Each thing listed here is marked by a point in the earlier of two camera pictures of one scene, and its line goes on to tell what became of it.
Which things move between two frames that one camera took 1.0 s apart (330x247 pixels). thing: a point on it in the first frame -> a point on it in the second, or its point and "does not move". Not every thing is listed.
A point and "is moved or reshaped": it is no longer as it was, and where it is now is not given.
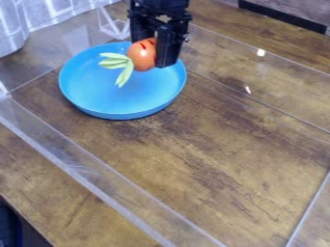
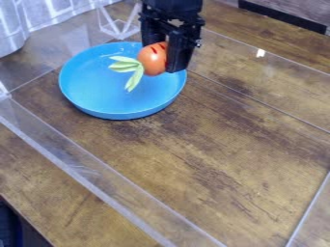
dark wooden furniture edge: x=284 y=16 does not move
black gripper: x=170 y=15 -> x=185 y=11
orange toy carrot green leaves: x=141 y=58 is moved or reshaped
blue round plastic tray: x=89 y=85 does not move
